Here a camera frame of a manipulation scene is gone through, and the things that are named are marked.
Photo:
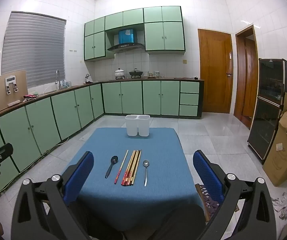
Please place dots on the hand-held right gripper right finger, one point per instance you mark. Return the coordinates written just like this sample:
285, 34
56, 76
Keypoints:
207, 175

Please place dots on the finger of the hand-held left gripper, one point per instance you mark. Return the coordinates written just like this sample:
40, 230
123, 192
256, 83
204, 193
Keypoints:
4, 151

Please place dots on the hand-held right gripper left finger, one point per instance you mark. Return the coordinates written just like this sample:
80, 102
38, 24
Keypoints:
79, 177

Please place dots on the black plastic spoon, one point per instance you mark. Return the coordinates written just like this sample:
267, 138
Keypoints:
114, 159

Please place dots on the red-ended light single chopstick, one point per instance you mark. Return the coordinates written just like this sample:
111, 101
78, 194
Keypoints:
121, 165

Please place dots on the bundle of wooden chopsticks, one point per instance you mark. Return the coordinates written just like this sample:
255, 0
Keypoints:
132, 167

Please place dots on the metal spoon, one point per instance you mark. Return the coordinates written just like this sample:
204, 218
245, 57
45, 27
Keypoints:
146, 163

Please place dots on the white two-compartment utensil holder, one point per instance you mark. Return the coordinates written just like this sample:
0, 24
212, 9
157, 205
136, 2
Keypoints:
137, 127

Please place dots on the patterned plastic stool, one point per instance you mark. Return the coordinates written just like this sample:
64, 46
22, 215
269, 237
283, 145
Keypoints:
208, 202

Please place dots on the blue tablecloth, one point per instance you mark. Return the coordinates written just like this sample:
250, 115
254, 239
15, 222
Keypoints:
158, 155

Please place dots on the wooden cutting board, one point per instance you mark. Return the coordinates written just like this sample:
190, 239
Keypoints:
1, 97

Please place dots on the red rag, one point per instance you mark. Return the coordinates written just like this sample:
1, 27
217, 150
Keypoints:
29, 96

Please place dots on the white board rack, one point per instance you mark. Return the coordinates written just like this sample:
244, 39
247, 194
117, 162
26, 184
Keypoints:
11, 80

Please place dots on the cardboard box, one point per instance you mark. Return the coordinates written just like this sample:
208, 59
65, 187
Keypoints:
283, 155

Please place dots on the black glass-front cabinet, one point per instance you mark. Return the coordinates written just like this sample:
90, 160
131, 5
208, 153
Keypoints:
266, 120

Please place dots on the sink-side containers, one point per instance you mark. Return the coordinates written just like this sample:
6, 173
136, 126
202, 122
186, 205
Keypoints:
66, 83

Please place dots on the metal kitchen faucet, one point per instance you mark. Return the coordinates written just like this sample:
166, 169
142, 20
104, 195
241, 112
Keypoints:
57, 73

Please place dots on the green base cabinet unit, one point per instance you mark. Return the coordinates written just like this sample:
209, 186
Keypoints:
131, 97

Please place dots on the small countertop appliance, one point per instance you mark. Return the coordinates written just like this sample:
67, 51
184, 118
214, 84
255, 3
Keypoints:
88, 78

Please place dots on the closed wooden door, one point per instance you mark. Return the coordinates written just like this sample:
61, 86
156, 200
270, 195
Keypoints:
214, 75

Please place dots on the open wooden door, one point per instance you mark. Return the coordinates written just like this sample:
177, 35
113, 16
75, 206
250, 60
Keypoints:
249, 80

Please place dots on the grey window blind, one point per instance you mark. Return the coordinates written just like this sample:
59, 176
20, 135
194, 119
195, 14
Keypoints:
33, 50

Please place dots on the white lidded pot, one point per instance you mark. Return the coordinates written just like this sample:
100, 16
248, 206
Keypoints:
119, 73

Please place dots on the patterned ceramic jar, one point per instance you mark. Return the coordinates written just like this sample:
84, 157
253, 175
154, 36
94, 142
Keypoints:
157, 74

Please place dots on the glass jar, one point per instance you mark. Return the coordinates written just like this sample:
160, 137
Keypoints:
146, 74

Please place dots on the black wok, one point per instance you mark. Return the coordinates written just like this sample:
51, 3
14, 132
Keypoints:
136, 73

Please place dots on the range hood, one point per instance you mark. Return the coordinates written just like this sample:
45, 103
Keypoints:
126, 36

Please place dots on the green wall cabinet unit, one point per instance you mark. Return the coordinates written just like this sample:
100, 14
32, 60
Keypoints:
163, 35

